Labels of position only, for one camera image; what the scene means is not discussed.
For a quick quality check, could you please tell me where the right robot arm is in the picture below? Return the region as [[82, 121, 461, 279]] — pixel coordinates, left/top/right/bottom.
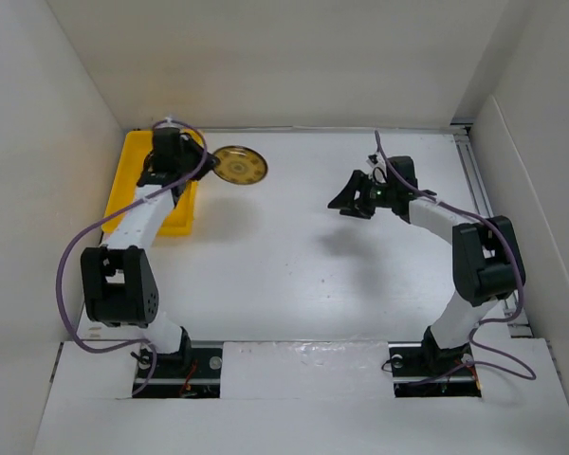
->
[[327, 156, 526, 381]]

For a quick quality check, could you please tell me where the aluminium rail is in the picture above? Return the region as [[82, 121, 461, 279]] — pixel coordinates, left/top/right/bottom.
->
[[450, 123, 535, 338]]

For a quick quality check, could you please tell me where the yellow plastic bin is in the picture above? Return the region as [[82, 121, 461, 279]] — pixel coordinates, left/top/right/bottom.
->
[[104, 130, 198, 237]]

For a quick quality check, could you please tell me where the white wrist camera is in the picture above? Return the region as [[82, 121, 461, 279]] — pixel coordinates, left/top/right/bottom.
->
[[366, 154, 387, 184], [154, 115, 183, 130]]

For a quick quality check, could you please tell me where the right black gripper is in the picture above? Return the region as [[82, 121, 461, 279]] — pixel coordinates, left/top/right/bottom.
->
[[327, 169, 396, 219]]

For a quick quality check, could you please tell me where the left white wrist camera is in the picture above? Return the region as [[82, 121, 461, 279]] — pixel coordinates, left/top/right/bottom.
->
[[154, 115, 183, 130]]

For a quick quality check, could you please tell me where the yellow patterned plate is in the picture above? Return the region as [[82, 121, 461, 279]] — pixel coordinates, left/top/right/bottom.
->
[[213, 145, 268, 185]]

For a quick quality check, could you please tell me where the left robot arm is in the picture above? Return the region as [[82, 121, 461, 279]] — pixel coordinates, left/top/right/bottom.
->
[[81, 120, 218, 376]]

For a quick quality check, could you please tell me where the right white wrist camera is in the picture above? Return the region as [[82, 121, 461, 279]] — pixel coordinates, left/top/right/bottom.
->
[[366, 154, 387, 184]]

